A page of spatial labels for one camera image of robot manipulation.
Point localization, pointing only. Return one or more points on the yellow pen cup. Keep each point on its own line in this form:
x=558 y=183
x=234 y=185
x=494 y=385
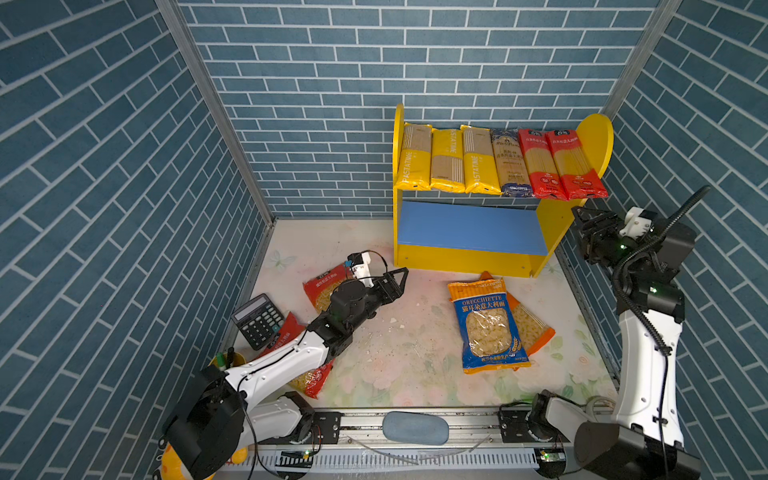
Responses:
x=227 y=359

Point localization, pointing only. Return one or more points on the black calculator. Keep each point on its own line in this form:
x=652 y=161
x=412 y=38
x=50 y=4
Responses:
x=259 y=321

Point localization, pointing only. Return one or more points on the grey blue oval pad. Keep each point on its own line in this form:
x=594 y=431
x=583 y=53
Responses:
x=415 y=428

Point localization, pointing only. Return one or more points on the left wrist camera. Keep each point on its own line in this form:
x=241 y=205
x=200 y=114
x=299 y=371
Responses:
x=359 y=265

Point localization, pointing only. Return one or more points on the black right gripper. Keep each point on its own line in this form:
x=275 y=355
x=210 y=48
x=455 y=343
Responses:
x=612 y=225

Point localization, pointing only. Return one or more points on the red macaroni bag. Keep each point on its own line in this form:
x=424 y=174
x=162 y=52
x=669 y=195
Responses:
x=320 y=288
x=294 y=358

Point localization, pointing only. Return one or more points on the blue orecchiette pasta bag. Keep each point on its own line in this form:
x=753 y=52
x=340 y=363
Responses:
x=491 y=340

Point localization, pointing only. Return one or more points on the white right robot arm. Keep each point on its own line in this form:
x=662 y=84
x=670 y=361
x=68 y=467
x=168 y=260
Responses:
x=642 y=360

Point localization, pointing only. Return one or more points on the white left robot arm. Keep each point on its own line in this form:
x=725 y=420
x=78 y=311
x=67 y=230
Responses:
x=213 y=417

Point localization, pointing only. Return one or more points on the orange pasta bag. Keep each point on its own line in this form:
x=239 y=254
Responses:
x=534 y=333

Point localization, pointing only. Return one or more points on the blue clear spaghetti bag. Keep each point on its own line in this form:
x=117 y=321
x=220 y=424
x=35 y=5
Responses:
x=512 y=171

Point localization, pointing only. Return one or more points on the yellow plush toy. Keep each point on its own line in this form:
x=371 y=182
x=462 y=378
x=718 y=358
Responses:
x=172 y=467

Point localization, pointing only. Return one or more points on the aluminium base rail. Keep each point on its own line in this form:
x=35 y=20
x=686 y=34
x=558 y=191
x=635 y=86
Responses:
x=294 y=443

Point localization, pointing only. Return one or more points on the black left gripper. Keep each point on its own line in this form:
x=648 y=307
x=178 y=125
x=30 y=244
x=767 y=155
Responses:
x=394 y=292

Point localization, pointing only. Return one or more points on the red yellow spaghetti bag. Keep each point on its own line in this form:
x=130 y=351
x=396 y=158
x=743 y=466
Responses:
x=578 y=177
x=538 y=157

